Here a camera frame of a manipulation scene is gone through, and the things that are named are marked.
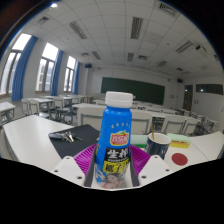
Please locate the black flat laptop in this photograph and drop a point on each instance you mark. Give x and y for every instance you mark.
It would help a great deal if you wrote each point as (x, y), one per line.
(83, 133)

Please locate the dark green blackboard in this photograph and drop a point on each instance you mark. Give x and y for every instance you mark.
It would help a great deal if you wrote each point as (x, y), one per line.
(140, 90)

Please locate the bunch of keys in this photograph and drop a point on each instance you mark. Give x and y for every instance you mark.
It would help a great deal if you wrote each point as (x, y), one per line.
(66, 136)

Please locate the thin wooden stick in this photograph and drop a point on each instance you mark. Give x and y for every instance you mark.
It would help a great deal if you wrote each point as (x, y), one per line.
(152, 131)

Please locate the narrow tall window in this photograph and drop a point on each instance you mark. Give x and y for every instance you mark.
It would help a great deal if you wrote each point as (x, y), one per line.
(69, 73)

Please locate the large tall window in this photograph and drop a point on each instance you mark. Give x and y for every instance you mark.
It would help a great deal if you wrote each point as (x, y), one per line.
(15, 56)

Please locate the narrow blue curtain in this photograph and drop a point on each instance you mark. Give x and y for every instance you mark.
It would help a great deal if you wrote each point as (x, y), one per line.
(76, 78)

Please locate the group of classroom chairs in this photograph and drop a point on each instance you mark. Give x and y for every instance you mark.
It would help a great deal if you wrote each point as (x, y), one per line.
(90, 115)

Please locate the dark classroom door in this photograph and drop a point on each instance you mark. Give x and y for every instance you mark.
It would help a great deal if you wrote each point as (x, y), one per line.
(187, 97)

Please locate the blue white-capped drink bottle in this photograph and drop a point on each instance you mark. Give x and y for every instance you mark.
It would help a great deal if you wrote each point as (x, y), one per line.
(115, 126)

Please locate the wide blue curtain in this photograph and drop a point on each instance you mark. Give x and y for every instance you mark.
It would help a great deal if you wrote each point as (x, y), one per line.
(21, 73)

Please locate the flat round red coaster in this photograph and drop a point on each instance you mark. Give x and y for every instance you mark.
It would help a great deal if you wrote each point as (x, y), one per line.
(180, 159)

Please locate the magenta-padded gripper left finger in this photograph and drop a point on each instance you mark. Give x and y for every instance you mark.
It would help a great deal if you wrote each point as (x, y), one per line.
(71, 170)

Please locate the group of ceiling lights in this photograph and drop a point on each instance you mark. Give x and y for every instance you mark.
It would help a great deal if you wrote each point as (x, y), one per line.
(136, 26)

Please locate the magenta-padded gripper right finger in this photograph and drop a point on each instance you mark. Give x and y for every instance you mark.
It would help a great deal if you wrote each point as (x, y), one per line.
(155, 168)

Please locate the black wall speaker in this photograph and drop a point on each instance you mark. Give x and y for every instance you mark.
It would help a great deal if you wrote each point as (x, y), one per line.
(180, 80)
(88, 66)

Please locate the dark blue mug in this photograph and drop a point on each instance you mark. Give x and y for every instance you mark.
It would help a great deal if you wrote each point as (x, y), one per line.
(157, 146)

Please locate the green and yellow sponge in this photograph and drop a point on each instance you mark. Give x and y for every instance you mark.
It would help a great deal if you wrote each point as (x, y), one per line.
(179, 140)

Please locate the dark wide wall window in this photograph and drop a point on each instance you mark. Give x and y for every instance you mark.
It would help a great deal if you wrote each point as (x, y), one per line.
(209, 89)

